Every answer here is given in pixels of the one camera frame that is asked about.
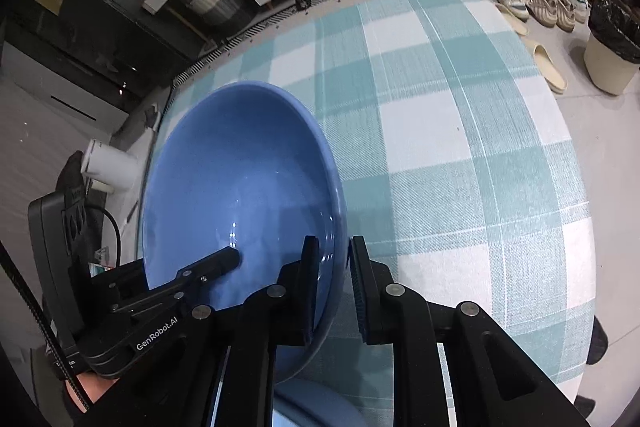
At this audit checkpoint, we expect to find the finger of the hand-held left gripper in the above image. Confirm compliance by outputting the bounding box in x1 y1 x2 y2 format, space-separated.
147 247 243 308

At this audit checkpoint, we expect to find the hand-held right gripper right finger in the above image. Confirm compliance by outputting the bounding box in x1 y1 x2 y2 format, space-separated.
349 236 591 427

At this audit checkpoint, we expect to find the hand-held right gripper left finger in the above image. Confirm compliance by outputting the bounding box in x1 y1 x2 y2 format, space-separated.
165 236 321 427

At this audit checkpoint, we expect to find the dark blue bowl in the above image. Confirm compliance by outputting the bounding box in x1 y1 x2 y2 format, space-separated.
142 81 347 385

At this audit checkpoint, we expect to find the person's left forearm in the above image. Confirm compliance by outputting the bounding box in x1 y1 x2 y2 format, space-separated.
60 369 171 427

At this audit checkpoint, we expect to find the white electric kettle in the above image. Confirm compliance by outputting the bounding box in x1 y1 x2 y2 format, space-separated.
80 138 141 192

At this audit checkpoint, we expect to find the teal checked tablecloth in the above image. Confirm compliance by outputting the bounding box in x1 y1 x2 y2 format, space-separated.
150 0 598 427

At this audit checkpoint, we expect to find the tall black cabinet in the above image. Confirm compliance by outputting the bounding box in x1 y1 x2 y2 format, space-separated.
0 0 166 108

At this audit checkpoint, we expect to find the woven laundry basket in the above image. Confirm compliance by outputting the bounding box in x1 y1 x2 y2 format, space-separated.
186 0 251 28

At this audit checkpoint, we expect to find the beige slipper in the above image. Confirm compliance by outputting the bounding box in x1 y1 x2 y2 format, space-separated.
532 43 571 95
495 3 531 36

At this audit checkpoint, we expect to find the cream trash bin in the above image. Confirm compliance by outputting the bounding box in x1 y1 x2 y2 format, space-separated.
582 0 640 96

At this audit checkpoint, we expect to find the thin black cable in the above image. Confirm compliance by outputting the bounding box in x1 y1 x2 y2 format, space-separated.
87 206 123 268

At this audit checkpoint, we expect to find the black braided cable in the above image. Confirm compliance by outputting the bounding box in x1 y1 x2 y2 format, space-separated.
0 239 93 413

